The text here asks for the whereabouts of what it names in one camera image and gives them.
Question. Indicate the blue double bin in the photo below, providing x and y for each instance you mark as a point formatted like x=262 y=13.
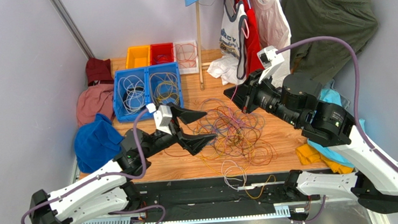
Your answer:
x=135 y=88

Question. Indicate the wooden rack pole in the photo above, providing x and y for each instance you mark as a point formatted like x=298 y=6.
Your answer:
x=199 y=48

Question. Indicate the yellow small bin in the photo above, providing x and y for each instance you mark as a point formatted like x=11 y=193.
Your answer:
x=138 y=56

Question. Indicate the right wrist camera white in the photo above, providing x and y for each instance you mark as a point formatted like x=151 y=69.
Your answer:
x=272 y=62

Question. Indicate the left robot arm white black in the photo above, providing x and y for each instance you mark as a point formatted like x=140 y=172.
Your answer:
x=110 y=189

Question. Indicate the pink cloth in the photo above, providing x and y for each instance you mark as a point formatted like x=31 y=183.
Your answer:
x=96 y=99

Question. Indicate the red garment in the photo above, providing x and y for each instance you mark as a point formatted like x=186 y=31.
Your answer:
x=252 y=45

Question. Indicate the metal corner post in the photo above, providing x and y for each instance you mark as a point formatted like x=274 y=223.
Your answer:
x=71 y=25

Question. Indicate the dark red cloth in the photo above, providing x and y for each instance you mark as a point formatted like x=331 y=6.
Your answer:
x=98 y=72

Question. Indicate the white printed shirt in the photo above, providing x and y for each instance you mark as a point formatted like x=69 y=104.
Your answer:
x=231 y=68

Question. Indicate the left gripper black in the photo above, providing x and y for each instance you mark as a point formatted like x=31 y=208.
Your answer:
x=193 y=144

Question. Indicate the yellow cloth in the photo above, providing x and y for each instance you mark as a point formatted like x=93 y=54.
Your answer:
x=308 y=155

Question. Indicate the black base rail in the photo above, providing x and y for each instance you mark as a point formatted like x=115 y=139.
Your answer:
x=211 y=198

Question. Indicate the olive green shirt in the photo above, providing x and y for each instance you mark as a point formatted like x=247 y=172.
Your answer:
x=350 y=20

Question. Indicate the blue cloth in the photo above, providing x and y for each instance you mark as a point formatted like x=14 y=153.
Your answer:
x=96 y=144

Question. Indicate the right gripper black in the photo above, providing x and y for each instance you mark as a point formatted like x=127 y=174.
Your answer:
x=250 y=95

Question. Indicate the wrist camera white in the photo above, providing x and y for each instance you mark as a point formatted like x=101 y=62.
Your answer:
x=272 y=62
x=162 y=117

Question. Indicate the red small bin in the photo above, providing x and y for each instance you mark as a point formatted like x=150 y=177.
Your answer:
x=161 y=53

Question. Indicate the pink tank top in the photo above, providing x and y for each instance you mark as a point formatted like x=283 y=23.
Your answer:
x=273 y=27

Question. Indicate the cyan cloth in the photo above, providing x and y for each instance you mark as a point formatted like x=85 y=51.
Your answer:
x=330 y=95

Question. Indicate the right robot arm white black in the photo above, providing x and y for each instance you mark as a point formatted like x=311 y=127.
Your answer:
x=374 y=184

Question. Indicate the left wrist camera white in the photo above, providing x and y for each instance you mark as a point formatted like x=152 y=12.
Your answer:
x=162 y=117

